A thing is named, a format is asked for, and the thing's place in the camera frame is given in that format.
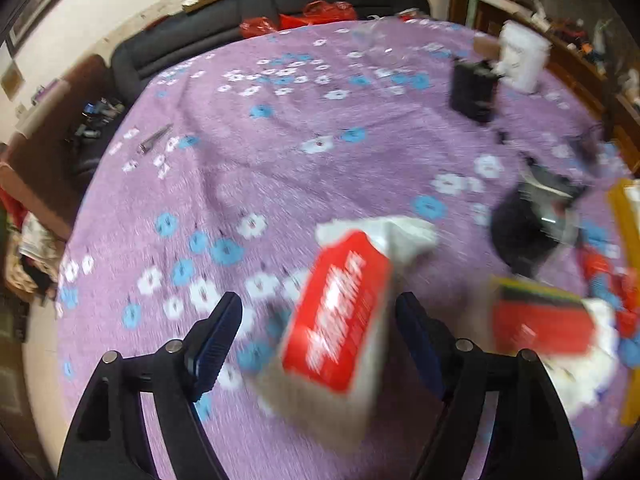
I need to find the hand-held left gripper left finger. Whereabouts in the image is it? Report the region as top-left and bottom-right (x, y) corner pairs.
(57, 291), (244, 480)

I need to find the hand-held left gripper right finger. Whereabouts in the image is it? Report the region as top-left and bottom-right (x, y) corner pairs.
(395, 291), (586, 480)

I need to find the red white tissue pack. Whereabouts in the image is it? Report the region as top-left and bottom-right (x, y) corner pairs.
(250, 215), (438, 448)

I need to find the red yellow black striped pack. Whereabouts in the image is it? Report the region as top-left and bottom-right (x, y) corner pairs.
(487, 275), (608, 361)

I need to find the yellow taped cardboard box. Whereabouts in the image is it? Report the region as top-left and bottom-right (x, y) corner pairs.
(607, 178), (640, 428)

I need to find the purple floral tablecloth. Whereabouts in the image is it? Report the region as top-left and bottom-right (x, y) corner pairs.
(52, 17), (640, 480)

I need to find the printed cloth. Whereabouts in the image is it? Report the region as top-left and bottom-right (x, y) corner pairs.
(5, 210), (66, 291)

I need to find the small metal tool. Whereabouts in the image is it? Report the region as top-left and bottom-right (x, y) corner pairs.
(139, 124), (175, 155)

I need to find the brown armchair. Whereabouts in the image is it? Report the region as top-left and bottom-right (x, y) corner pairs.
(0, 54), (117, 241)

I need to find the grey phone stand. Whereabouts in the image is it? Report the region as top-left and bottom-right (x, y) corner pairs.
(570, 127), (608, 173)

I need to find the pile of blue black gadgets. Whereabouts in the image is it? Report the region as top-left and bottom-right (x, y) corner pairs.
(65, 99), (127, 147)

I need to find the black box device wooden knob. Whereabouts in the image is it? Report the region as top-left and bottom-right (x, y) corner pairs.
(449, 57), (501, 125)

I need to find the white plastic jar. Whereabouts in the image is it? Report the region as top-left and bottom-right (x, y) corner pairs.
(497, 20), (552, 94)

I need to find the clear plastic cup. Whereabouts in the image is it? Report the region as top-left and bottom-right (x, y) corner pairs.
(350, 17), (398, 58)

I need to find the black leather sofa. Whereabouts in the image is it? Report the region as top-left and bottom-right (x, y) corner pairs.
(110, 0), (432, 108)

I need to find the small red plastic bag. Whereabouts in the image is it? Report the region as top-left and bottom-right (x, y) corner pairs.
(239, 16), (278, 39)

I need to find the large red plastic bag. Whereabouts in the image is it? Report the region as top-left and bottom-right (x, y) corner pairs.
(277, 0), (358, 31)

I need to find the black round motor with cable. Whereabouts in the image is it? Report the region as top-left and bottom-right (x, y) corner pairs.
(490, 162), (588, 281)

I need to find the small wall plaque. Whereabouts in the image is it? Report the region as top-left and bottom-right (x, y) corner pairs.
(0, 57), (25, 98)

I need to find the framed wall picture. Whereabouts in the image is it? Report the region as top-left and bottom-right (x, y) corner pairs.
(2, 5), (31, 57)

